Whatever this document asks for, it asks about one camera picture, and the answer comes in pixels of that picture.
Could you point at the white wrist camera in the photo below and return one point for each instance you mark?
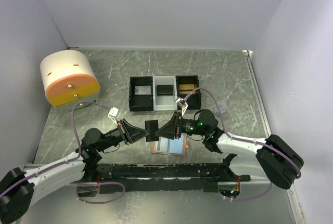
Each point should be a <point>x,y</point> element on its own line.
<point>182,104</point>
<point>113,113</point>

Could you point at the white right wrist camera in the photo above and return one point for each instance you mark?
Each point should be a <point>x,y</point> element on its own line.
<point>182,104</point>

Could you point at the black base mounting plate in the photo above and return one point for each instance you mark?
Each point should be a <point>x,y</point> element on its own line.
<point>150,185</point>

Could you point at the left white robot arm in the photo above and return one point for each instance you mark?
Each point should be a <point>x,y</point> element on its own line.
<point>20,190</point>

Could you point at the black card in tray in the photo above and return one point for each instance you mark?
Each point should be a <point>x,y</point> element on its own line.
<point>165,90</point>

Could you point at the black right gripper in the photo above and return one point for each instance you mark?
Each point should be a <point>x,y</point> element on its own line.
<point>171,130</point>

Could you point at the white card in tray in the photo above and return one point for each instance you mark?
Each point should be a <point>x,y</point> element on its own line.
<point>142,90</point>

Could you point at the black credit card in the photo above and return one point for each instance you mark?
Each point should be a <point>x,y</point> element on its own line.
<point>151,127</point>

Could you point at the white aluminium corner rail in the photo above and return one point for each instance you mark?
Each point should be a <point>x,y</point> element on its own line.
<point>248,55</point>

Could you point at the gold card in tray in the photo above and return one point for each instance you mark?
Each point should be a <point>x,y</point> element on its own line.
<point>185,89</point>

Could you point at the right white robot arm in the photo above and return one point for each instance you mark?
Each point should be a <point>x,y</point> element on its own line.
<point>269,157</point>

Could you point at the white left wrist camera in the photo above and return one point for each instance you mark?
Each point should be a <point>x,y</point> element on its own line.
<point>113,113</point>

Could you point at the black white three-compartment tray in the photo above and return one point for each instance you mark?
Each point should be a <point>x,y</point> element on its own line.
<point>153,102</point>

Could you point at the white orange drawer cabinet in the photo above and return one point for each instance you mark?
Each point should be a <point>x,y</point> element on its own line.
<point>68,78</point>

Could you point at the small clear plastic cup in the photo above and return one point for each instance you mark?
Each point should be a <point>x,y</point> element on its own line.
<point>220,108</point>

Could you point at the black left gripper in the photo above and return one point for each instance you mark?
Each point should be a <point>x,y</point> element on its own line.
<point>129,133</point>

